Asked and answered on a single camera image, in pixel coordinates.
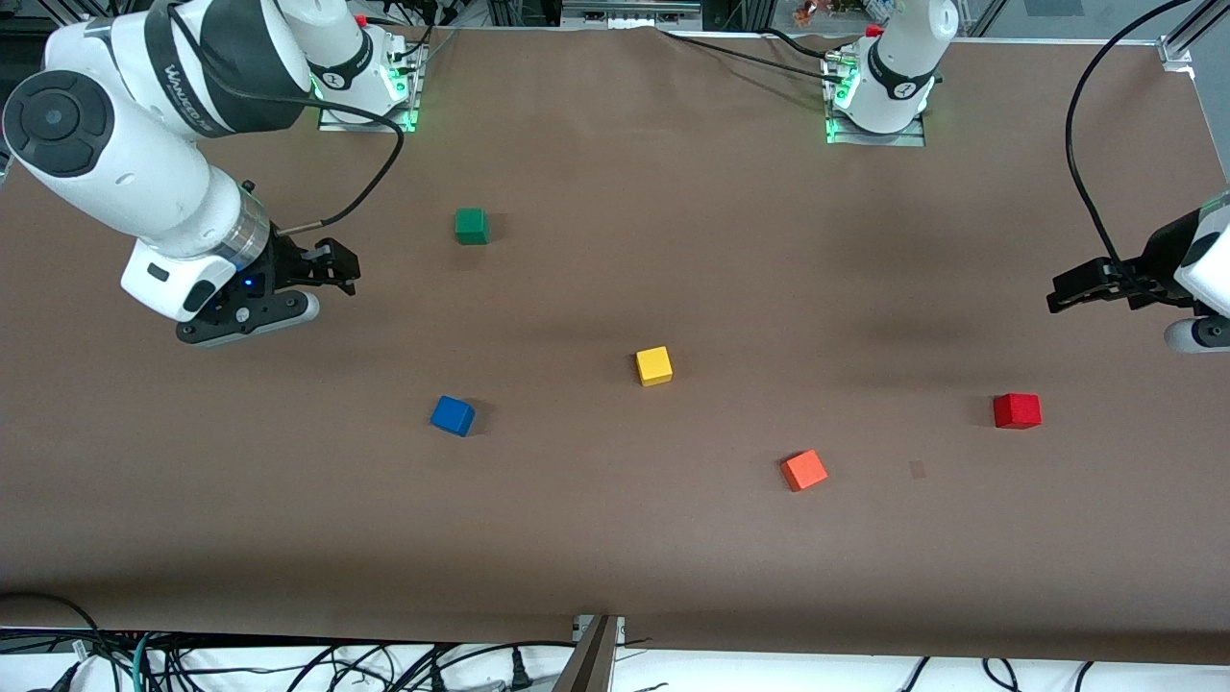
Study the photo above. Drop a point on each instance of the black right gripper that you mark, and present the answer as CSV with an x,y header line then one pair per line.
x,y
288,265

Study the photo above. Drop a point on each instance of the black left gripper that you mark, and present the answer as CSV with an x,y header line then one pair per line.
x,y
1156,261

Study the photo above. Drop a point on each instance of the red cube block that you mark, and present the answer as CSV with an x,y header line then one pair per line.
x,y
1017,410

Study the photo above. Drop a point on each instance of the blue cube block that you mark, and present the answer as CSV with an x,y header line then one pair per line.
x,y
452,415

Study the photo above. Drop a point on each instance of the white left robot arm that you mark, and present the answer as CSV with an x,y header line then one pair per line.
x,y
903,58

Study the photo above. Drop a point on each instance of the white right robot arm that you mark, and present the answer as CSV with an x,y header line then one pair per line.
x,y
144,163

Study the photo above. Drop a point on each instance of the green cube block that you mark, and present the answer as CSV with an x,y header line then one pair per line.
x,y
471,226

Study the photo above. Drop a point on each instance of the yellow cube block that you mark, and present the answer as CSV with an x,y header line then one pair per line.
x,y
653,365

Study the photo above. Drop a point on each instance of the orange cube block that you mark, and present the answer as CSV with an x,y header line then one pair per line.
x,y
803,471

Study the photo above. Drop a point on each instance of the brown table cover sheet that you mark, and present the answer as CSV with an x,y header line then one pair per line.
x,y
577,538

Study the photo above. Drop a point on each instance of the black power plug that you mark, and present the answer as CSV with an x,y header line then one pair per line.
x,y
520,671

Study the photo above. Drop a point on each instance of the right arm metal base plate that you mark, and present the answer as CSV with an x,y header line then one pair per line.
x,y
404,106

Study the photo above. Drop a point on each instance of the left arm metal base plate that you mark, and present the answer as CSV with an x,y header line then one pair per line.
x,y
908,137

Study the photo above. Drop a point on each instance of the aluminium frame rail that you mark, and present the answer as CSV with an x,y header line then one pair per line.
x,y
629,12

